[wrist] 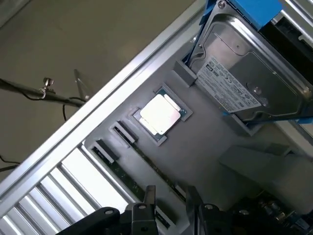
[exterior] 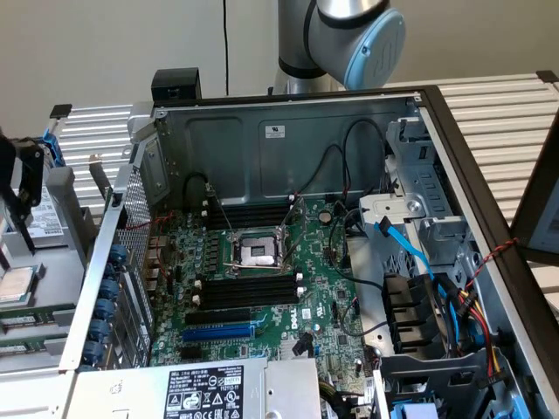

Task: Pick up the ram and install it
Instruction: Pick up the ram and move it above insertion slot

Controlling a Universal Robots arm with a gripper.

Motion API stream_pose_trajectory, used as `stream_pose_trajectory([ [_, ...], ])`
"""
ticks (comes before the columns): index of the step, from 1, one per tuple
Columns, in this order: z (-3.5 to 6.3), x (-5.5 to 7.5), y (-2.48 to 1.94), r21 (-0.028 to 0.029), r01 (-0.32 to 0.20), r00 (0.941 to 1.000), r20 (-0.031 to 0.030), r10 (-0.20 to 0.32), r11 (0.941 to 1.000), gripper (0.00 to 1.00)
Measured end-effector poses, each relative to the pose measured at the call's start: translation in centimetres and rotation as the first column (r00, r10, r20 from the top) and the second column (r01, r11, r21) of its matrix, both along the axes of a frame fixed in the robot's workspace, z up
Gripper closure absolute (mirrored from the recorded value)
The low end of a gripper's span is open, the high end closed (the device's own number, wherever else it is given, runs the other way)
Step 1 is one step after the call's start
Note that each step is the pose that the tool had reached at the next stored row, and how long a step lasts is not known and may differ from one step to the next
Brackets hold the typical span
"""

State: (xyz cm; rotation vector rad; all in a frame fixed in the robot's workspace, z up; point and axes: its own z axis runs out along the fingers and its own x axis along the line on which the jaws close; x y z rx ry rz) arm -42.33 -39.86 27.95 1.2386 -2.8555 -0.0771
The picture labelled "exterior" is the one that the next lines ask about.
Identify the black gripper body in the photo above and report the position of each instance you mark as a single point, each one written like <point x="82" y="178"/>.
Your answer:
<point x="5" y="157"/>

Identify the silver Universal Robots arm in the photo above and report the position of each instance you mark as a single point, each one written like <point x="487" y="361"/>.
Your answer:
<point x="332" y="26"/>

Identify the silver CPU chip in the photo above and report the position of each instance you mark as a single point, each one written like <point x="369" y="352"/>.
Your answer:
<point x="15" y="283"/>

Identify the blue disk carrier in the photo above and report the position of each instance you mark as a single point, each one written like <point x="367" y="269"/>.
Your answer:
<point x="54" y="150"/>

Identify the silver hard disk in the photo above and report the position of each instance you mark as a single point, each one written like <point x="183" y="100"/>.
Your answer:
<point x="48" y="218"/>

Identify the grey parts rack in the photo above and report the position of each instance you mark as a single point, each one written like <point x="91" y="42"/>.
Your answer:
<point x="65" y="279"/>

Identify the black table end cap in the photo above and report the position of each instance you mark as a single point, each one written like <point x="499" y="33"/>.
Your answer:
<point x="548" y="76"/>
<point x="61" y="111"/>

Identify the blue card retention knob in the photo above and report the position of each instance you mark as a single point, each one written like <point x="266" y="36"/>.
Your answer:
<point x="96" y="352"/>
<point x="102" y="331"/>
<point x="119" y="255"/>
<point x="111" y="290"/>
<point x="107" y="310"/>

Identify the silver rear port stack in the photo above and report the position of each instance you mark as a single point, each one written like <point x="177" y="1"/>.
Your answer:
<point x="157" y="262"/>

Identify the black box with port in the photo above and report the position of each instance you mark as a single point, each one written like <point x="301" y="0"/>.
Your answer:
<point x="174" y="80"/>

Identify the silver power supply unit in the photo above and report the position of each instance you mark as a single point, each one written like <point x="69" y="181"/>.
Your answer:
<point x="131" y="393"/>

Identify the short black expansion slot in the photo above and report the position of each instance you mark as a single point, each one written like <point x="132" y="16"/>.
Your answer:
<point x="191" y="353"/>

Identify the long black expansion slot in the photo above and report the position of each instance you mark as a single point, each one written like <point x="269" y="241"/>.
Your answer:
<point x="218" y="316"/>

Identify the blue expansion slot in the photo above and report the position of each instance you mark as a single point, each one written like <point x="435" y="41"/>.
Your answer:
<point x="218" y="334"/>

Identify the CPU socket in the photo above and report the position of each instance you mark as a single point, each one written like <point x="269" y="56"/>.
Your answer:
<point x="255" y="251"/>

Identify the black power supply label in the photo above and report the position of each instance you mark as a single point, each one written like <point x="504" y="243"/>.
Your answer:
<point x="205" y="393"/>

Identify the white case label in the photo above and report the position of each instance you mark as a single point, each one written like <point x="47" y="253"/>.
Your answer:
<point x="271" y="131"/>

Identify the silver socket cover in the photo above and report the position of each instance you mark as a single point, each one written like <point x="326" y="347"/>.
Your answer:
<point x="301" y="214"/>

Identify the round coin battery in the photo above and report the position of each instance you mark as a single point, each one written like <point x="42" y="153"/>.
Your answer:
<point x="324" y="215"/>

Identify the green Dell motherboard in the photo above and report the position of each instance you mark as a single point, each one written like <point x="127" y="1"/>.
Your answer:
<point x="314" y="262"/>

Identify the small silver chipset heat sink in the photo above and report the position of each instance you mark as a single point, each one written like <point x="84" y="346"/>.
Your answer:
<point x="288" y="349"/>

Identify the open metal PC case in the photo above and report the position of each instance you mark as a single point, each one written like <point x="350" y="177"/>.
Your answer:
<point x="332" y="126"/>

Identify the black plastic fan shroud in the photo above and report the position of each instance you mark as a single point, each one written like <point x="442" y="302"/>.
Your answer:
<point x="406" y="305"/>

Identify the silver metal disk bay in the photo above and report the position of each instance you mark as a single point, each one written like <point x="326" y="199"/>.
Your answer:
<point x="436" y="227"/>

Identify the blue plastic tab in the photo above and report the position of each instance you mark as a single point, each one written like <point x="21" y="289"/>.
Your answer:
<point x="415" y="412"/>

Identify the black case side panel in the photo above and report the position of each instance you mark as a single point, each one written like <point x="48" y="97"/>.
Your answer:
<point x="537" y="196"/>

